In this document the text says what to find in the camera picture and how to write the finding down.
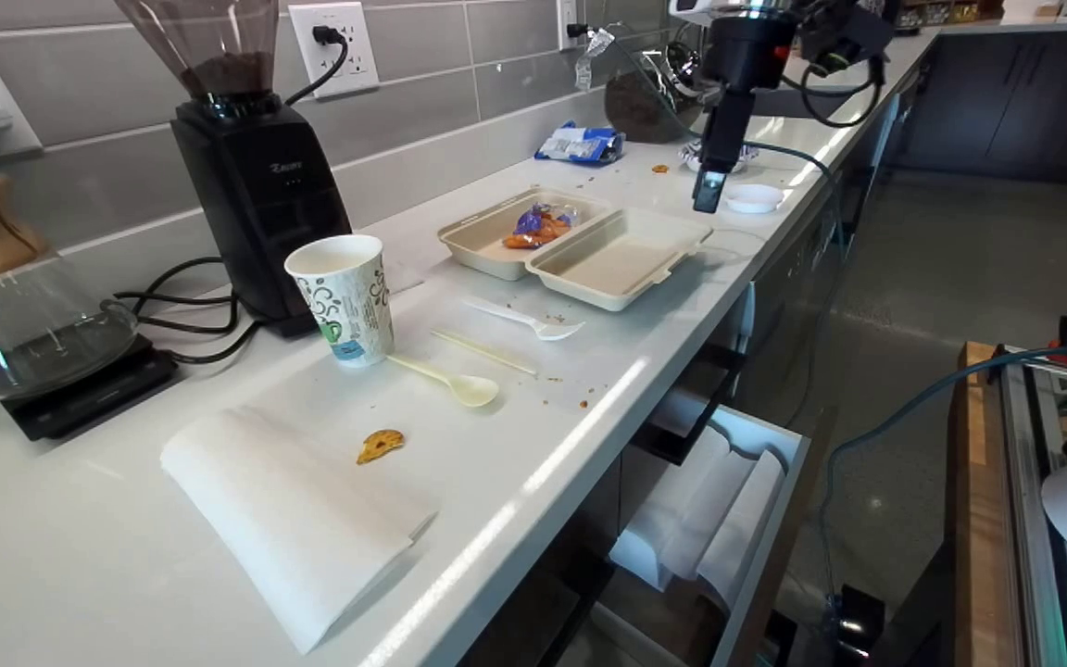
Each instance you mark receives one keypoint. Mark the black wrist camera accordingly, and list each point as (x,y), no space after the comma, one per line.
(843,29)

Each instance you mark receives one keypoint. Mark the blue snack wrapper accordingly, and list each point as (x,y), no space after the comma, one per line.
(535,221)

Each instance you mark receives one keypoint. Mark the orange chip on paper towel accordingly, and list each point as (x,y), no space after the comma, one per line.
(379,447)

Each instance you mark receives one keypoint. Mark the white plastic fork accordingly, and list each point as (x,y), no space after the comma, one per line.
(546,326)

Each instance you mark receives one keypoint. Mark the aluminium frame rail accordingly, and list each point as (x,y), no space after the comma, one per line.
(1045,578)

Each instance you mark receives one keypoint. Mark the white wall outlet with plug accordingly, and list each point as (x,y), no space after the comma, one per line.
(353,66)

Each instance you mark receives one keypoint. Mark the white plastic spoon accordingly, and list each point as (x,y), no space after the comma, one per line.
(461,386)

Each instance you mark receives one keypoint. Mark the black coffee grinder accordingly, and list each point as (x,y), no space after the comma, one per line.
(257,173)

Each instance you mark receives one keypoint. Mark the white wall outlet black plug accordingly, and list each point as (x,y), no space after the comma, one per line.
(569,24)

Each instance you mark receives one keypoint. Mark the patterned paper cup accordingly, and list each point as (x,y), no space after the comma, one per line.
(341,297)

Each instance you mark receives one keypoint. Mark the beige takeaway clamshell container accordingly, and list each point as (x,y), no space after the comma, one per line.
(612,263)

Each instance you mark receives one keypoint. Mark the white paper roll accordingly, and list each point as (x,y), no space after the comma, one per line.
(683,500)
(750,532)

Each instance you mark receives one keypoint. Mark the white round plastic lid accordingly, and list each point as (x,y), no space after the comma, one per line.
(756,196)

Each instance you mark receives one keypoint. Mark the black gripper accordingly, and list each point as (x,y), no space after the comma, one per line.
(740,75)

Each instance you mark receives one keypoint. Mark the dark base cabinet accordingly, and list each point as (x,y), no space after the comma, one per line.
(1015,104)

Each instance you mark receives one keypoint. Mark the black kitchen scale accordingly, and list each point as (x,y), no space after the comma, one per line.
(74,390)

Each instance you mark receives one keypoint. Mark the open cabinet drawer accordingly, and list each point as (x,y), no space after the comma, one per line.
(785,494)

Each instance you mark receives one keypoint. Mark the wooden board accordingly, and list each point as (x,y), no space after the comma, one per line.
(983,520)

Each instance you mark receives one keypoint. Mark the white folded paper towel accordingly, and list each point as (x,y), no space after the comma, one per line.
(286,520)

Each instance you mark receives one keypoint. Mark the glass carafe with brown filter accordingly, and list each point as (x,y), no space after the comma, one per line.
(28,321)

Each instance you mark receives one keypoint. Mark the blue and white packet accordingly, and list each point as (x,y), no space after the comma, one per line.
(575,146)

